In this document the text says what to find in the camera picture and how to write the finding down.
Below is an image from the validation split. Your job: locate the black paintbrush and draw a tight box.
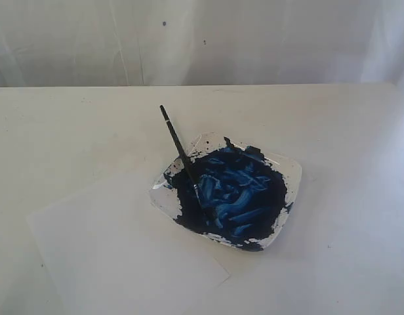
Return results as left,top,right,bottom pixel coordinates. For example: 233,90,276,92
159,104,214,221

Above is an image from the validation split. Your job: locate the white paper sheet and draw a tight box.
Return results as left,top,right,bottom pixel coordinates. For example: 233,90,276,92
27,173,229,314

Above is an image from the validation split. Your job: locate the clear plate with blue paint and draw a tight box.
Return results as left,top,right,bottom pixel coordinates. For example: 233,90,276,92
150,133,302,252

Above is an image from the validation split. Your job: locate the white backdrop cloth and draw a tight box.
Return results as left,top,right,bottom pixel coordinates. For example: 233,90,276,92
0,1,404,90

